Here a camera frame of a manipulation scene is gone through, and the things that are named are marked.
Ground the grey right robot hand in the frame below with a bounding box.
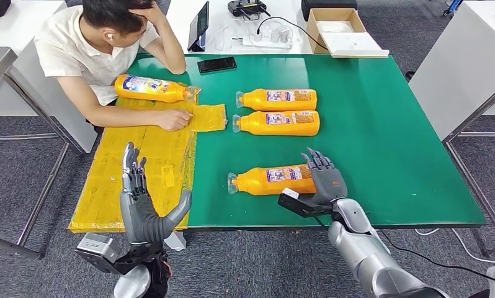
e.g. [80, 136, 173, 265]
[300, 148, 349, 207]

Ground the person's right hand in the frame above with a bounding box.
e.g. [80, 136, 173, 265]
[154, 108, 194, 132]

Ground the person's left hand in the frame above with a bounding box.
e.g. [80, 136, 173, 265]
[128, 0, 167, 26]

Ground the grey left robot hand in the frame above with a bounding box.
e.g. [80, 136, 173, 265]
[119, 142, 193, 246]

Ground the orange detergent bottle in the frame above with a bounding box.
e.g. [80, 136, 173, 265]
[226, 163, 318, 197]
[235, 88, 318, 112]
[114, 74, 200, 104]
[231, 110, 321, 137]

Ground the white table leg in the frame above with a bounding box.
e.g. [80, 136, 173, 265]
[164, 231, 187, 251]

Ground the dark tablet on stand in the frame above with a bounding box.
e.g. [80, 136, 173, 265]
[187, 1, 210, 53]

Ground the yellow taped cardboard mat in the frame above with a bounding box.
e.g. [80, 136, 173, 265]
[68, 84, 228, 234]

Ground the black smartphone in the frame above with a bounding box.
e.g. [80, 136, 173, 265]
[197, 56, 238, 75]

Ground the white table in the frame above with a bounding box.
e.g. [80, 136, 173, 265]
[165, 0, 314, 55]

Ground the person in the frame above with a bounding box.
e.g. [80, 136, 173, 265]
[33, 0, 194, 135]

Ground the black router with antennas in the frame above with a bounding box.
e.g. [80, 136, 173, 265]
[226, 0, 272, 19]

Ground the white power strip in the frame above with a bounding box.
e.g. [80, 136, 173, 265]
[242, 32, 293, 50]

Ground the white charger adapter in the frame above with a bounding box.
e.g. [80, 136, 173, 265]
[270, 26, 293, 43]

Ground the white box lid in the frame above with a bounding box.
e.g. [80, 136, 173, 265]
[321, 31, 391, 58]

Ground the white desk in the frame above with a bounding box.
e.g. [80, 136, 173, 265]
[0, 0, 98, 155]
[409, 0, 495, 142]

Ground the open cardboard box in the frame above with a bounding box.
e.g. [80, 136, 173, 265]
[306, 8, 391, 58]

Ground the white moulded insert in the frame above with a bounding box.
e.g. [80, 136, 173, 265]
[316, 20, 355, 34]

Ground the blue metal object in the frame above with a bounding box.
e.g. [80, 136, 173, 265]
[442, 0, 463, 17]

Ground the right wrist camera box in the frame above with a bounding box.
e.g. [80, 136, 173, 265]
[277, 187, 334, 219]

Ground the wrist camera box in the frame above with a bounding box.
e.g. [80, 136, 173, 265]
[74, 232, 127, 276]
[277, 187, 334, 219]

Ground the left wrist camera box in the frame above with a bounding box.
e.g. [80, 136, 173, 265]
[74, 232, 127, 276]

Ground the long black cable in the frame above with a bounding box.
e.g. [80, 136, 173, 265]
[378, 229, 495, 289]

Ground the thin black power cable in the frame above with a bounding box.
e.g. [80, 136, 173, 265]
[256, 16, 329, 51]

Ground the long white cable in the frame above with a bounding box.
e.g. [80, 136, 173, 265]
[414, 228, 495, 265]

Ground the steel desk frame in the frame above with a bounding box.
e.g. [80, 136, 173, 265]
[441, 78, 495, 259]

